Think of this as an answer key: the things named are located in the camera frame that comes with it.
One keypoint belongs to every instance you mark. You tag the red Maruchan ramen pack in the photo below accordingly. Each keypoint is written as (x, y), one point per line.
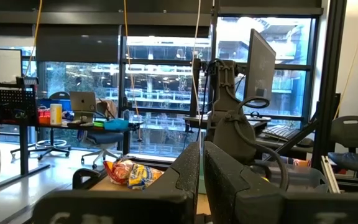
(118, 172)

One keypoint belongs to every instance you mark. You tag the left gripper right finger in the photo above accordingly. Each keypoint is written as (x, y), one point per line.
(259, 205)

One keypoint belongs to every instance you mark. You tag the black keyboard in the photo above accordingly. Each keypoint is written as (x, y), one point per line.
(280, 132)

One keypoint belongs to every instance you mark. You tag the silver aluminium extrusion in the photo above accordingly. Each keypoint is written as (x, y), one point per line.
(329, 174)

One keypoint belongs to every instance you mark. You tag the green plastic bin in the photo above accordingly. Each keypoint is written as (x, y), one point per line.
(202, 186)

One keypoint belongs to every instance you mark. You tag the large glass window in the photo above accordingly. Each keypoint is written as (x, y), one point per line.
(160, 84)

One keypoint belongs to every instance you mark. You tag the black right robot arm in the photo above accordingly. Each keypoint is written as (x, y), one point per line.
(225, 84)

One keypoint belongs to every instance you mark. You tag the black computer mouse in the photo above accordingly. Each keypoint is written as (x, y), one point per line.
(305, 142)

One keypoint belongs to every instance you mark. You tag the white cylinder container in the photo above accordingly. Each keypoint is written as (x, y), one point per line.
(56, 114)

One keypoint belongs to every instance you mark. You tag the black plastic chair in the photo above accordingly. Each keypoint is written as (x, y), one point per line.
(353, 130)

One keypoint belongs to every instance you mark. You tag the silver laptop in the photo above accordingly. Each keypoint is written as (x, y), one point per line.
(82, 102)

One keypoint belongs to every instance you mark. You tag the dark grey plastic bin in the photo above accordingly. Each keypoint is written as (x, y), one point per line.
(300, 180)

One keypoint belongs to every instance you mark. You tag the black pegboard rack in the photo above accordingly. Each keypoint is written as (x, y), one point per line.
(14, 102)

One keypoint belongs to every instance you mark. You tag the black stool chair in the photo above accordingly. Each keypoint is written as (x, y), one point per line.
(51, 146)

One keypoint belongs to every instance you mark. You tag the red box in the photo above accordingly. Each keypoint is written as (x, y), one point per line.
(43, 118)

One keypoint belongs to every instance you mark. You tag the black standing desk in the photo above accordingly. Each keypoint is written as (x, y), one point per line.
(23, 146)

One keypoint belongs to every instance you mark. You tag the black rig upright post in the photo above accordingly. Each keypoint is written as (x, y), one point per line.
(331, 77)

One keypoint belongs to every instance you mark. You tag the black computer monitor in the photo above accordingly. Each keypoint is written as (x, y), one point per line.
(259, 68)

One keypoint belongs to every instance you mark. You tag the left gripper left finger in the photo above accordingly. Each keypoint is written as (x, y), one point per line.
(120, 205)

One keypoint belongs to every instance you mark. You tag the blue Maruchan ramen pack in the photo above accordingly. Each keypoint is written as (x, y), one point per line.
(143, 177)

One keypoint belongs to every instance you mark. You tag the teal box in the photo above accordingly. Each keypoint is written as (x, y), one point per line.
(116, 125)

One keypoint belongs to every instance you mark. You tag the navy office chair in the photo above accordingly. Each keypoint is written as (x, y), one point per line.
(104, 138)

